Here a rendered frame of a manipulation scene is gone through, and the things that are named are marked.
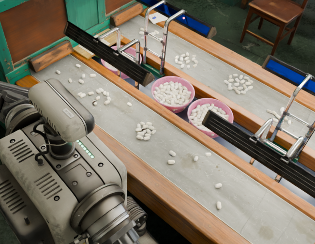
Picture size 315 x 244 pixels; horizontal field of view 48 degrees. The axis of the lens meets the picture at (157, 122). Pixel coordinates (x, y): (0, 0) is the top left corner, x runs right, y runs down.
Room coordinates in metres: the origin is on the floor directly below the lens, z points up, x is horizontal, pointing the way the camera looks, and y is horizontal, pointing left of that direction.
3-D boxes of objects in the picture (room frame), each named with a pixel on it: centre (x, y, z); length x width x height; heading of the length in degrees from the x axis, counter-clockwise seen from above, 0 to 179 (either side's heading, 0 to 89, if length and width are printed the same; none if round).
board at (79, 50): (1.96, 0.45, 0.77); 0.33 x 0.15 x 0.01; 144
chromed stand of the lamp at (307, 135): (1.31, -0.76, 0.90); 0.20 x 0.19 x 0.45; 54
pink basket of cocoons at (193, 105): (1.40, -0.30, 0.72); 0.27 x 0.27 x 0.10
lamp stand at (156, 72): (1.88, 0.02, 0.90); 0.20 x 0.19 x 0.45; 54
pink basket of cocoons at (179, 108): (1.56, -0.08, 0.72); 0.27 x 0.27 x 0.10
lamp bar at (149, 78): (1.50, 0.31, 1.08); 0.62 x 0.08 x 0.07; 54
